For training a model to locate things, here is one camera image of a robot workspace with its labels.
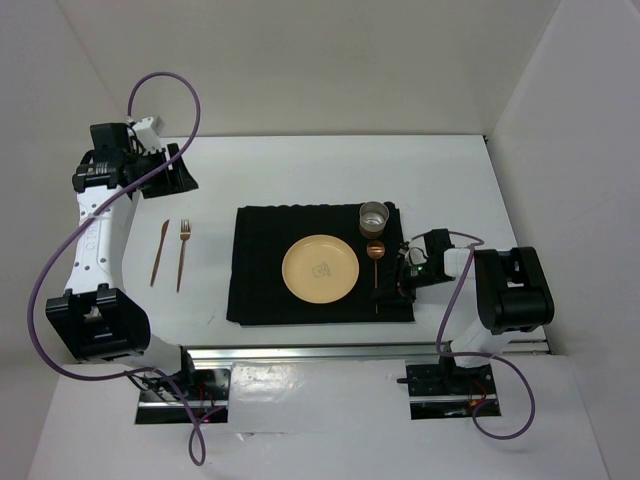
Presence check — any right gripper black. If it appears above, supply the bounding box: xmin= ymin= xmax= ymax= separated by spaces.
xmin=369 ymin=254 xmax=456 ymax=305

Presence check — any copper knife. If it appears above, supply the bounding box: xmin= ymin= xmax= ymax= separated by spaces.
xmin=150 ymin=219 xmax=170 ymax=287

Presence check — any copper spoon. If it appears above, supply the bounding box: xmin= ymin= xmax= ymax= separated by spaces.
xmin=366 ymin=240 xmax=385 ymax=289

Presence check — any metal cup copper base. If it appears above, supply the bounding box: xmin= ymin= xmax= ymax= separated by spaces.
xmin=359 ymin=201 xmax=389 ymax=239

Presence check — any yellow plate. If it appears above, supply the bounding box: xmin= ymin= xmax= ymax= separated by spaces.
xmin=281 ymin=235 xmax=360 ymax=304

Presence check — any black cloth placemat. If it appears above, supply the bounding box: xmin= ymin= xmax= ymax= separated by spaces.
xmin=227 ymin=202 xmax=414 ymax=326

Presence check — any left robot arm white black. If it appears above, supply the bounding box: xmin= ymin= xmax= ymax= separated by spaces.
xmin=45 ymin=117 xmax=199 ymax=399

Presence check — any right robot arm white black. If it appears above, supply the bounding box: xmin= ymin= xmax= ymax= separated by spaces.
xmin=372 ymin=229 xmax=555 ymax=392

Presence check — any copper fork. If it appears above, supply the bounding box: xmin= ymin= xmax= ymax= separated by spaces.
xmin=176 ymin=219 xmax=192 ymax=292

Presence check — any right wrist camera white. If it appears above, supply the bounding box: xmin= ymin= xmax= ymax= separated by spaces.
xmin=400 ymin=244 xmax=428 ymax=266

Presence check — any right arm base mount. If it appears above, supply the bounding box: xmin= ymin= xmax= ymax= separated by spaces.
xmin=397 ymin=358 xmax=501 ymax=420

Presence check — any aluminium front rail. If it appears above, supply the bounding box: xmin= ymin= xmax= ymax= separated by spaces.
xmin=179 ymin=339 xmax=551 ymax=362

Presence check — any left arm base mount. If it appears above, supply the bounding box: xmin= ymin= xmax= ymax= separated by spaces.
xmin=132 ymin=365 xmax=231 ymax=425

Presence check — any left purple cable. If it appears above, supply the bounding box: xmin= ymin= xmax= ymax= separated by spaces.
xmin=25 ymin=72 xmax=207 ymax=466

